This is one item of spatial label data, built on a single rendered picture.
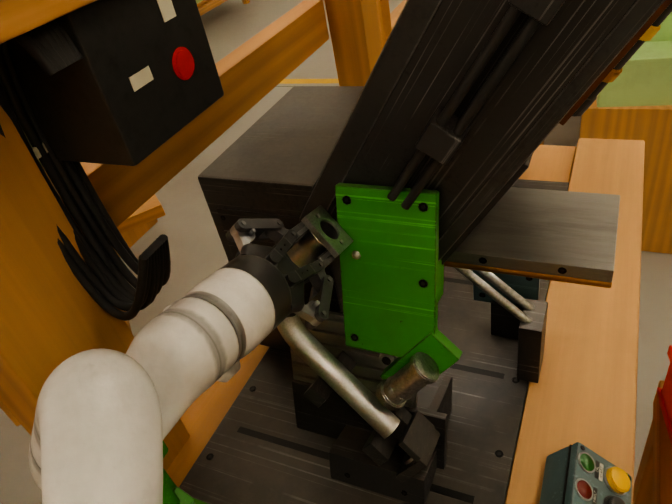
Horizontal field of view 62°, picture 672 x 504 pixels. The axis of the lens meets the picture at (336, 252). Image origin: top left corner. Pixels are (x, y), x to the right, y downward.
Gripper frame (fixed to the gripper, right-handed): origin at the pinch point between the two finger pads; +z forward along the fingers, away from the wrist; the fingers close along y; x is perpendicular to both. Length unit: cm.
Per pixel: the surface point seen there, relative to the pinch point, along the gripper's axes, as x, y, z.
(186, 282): 166, 32, 130
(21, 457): 186, 16, 36
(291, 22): 9, 39, 59
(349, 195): -6.2, 1.3, 3.0
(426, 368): -0.1, -18.8, 0.7
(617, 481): -5.7, -43.4, 6.0
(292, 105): 6.2, 19.6, 29.3
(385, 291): -1.2, -9.5, 3.1
